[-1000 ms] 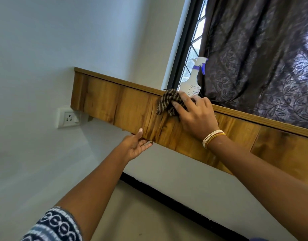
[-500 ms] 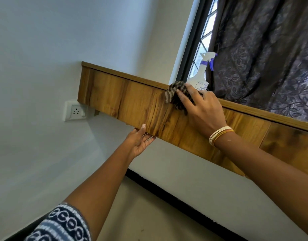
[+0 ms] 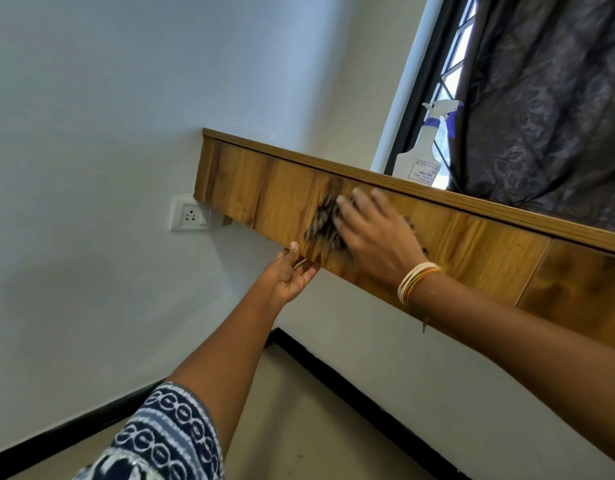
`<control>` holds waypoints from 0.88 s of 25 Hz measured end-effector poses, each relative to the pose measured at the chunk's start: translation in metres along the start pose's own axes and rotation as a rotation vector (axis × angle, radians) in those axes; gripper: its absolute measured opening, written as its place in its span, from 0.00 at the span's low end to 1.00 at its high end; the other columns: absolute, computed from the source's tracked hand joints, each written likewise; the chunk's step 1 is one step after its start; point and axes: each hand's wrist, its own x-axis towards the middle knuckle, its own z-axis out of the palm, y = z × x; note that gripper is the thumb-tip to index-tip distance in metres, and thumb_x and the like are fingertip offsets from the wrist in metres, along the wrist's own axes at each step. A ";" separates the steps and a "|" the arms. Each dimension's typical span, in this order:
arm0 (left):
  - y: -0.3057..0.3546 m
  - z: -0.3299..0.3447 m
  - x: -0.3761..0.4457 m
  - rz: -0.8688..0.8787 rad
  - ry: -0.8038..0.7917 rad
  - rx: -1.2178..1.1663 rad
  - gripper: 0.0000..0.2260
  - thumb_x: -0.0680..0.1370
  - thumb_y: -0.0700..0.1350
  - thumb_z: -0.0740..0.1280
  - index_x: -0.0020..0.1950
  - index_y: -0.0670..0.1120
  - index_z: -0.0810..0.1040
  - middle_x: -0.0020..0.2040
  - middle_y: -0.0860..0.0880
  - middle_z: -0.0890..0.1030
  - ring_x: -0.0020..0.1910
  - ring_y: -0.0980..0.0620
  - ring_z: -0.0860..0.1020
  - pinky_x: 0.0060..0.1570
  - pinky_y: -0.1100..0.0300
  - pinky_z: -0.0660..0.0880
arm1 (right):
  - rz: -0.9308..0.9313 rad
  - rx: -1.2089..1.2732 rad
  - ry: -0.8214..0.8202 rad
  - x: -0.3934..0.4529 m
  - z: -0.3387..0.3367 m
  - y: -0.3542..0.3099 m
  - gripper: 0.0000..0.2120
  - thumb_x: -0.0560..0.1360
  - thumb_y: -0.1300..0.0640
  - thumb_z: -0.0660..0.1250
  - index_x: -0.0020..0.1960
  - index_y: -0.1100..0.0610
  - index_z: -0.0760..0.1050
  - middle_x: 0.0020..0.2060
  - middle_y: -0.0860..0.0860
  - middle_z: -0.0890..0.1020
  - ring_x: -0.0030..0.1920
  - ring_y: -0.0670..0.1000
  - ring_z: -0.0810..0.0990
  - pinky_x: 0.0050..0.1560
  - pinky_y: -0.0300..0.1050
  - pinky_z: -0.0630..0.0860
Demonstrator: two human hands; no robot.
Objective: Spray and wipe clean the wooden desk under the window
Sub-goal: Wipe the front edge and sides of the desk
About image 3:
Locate person's left hand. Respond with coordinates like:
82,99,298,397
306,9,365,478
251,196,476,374
259,241,321,308

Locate person's right hand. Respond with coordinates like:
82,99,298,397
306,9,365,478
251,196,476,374
332,187,428,291

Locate striped brown cloth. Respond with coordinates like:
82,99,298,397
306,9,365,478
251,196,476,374
303,192,351,253

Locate white spray bottle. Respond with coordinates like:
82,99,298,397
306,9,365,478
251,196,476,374
391,99,464,188

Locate wooden wall shelf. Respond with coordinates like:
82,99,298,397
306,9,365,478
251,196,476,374
193,137,615,355

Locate person's left forearm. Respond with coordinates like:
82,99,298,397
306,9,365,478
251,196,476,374
167,289,288,455

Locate person's right forearm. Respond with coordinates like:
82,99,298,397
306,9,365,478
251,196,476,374
412,274,615,468

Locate gold bangles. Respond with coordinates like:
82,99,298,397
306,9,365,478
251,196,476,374
397,261,442,305

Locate navy patterned left sleeve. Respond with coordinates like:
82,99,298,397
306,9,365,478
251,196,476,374
72,382,226,480

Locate brown leaf-patterned curtain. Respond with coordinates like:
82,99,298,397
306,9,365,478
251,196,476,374
447,0,615,235

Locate white wall socket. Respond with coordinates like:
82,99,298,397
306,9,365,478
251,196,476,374
169,194,212,233

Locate black window frame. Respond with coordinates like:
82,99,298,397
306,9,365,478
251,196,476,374
384,0,481,191

